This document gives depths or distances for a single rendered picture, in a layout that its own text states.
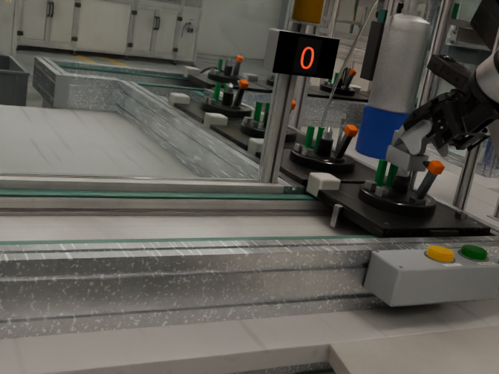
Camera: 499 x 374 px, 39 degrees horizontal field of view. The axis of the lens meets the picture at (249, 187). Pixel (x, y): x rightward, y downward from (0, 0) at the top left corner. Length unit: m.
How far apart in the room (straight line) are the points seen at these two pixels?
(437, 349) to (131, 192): 0.54
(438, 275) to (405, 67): 1.22
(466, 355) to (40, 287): 0.59
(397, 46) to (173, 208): 1.19
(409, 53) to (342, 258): 1.25
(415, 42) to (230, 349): 1.47
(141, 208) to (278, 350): 0.36
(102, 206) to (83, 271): 0.29
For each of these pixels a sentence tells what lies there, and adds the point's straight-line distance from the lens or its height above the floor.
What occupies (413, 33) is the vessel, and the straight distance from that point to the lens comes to 2.19.
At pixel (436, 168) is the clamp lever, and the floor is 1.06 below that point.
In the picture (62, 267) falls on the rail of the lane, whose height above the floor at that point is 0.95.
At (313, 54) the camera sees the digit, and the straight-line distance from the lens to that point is 1.23.
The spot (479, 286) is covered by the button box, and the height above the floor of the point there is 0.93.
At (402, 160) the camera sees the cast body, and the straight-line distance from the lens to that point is 1.26.
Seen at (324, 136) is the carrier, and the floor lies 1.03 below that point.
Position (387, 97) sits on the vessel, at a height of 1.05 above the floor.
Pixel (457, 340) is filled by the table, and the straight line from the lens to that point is 1.09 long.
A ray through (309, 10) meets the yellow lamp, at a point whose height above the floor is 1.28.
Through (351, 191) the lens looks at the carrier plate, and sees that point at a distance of 1.32.
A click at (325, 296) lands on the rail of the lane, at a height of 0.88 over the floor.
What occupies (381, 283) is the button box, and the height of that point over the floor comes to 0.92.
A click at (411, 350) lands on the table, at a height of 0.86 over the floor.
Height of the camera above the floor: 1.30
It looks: 16 degrees down
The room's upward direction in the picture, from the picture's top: 10 degrees clockwise
